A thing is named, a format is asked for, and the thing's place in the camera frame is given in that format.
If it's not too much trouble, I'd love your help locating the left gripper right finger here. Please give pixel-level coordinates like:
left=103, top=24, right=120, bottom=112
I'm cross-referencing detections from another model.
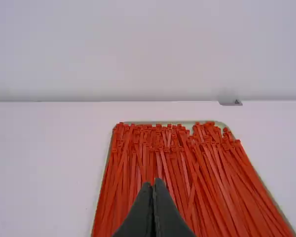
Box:
left=152, top=177, right=197, bottom=237

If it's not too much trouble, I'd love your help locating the row of orange cable ties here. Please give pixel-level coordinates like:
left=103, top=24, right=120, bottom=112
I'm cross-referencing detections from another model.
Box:
left=91, top=120, right=296, bottom=237

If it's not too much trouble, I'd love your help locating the pale tray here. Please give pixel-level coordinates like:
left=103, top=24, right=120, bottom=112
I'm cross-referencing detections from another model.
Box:
left=89, top=119, right=296, bottom=237

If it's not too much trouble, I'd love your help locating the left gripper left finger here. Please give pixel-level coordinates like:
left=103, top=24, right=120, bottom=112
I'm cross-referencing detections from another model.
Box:
left=111, top=182, right=154, bottom=237

